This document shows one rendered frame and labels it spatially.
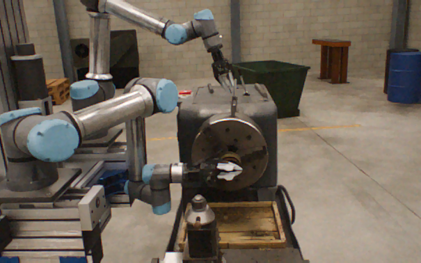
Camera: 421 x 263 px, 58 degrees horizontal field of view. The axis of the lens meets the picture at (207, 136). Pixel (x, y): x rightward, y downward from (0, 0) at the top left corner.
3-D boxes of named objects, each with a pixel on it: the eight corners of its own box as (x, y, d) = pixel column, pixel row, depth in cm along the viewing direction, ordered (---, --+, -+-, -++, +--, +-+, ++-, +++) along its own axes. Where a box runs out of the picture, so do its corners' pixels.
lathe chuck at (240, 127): (191, 179, 170) (195, 110, 161) (261, 185, 169) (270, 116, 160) (189, 188, 162) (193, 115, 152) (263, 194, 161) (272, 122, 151)
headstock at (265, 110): (188, 148, 236) (184, 85, 225) (266, 146, 233) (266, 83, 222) (176, 189, 179) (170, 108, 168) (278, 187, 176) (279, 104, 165)
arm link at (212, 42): (202, 40, 164) (220, 33, 162) (207, 50, 165) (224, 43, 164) (202, 40, 156) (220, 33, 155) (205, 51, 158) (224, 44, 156)
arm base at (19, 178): (-4, 192, 112) (-12, 161, 110) (23, 172, 127) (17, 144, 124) (44, 191, 111) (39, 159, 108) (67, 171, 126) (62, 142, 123)
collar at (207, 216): (186, 211, 105) (185, 201, 104) (215, 210, 104) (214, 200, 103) (183, 225, 97) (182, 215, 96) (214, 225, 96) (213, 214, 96)
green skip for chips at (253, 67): (227, 108, 724) (226, 63, 700) (273, 104, 748) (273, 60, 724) (255, 125, 601) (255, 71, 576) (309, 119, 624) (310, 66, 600)
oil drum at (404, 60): (380, 98, 749) (384, 52, 723) (409, 96, 752) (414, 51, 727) (396, 104, 692) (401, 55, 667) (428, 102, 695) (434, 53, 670)
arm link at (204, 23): (193, 14, 161) (211, 7, 159) (202, 40, 164) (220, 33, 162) (189, 15, 154) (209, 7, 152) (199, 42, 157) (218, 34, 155)
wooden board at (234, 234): (188, 211, 158) (187, 202, 157) (275, 209, 156) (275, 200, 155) (179, 253, 129) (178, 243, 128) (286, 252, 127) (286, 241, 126)
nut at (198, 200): (192, 204, 102) (191, 192, 101) (207, 204, 101) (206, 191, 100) (191, 211, 98) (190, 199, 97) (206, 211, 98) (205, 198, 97)
